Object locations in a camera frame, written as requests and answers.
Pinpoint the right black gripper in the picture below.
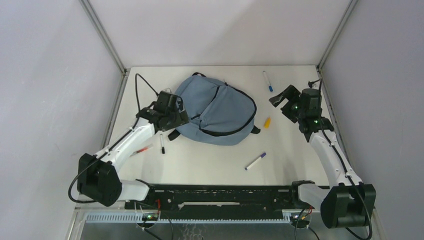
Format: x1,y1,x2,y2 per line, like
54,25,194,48
269,84,306,124

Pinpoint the white marker blue cap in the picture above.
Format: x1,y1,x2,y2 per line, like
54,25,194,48
262,70,274,93

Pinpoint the yellow highlighter cap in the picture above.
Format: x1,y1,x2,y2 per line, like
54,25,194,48
263,117,271,129

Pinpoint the white marker black cap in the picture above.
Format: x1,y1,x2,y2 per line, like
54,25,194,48
159,133,166,155

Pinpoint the red pen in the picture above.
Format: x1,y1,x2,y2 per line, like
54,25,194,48
130,144,153,157

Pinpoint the blue-grey student backpack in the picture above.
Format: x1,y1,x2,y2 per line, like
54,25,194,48
167,72,261,146

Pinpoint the white marker purple cap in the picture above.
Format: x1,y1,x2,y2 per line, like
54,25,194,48
244,152,267,171

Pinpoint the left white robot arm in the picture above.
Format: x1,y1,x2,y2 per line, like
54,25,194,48
72,91,189,209

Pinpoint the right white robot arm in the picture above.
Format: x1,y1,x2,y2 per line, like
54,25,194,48
269,85,376,229

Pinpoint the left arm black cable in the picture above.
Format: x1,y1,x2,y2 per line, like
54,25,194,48
134,73,160,112

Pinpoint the black mounting rail base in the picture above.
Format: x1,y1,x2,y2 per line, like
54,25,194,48
124,184,310,222

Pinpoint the right aluminium corner post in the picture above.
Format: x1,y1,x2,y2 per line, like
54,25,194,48
316,0,360,72

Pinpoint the aluminium corner post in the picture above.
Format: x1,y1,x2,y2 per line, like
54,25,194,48
79,0,127,75
316,0,360,72

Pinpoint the white cable duct strip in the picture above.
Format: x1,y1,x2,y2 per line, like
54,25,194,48
84,211,294,224

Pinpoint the left aluminium corner post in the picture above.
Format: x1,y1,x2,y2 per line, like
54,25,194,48
79,0,127,75

